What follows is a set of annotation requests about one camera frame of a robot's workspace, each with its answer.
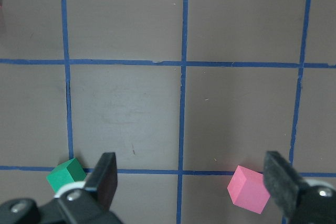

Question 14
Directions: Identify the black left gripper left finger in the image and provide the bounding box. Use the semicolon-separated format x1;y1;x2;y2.
84;152;118;210

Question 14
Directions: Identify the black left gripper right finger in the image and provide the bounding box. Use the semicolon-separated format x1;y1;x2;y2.
263;151;310;219

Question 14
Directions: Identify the green foam cube centre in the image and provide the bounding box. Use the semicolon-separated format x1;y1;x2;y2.
46;158;86;193

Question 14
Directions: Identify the pink foam cube centre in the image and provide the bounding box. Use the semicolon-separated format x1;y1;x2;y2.
227;165;270;214

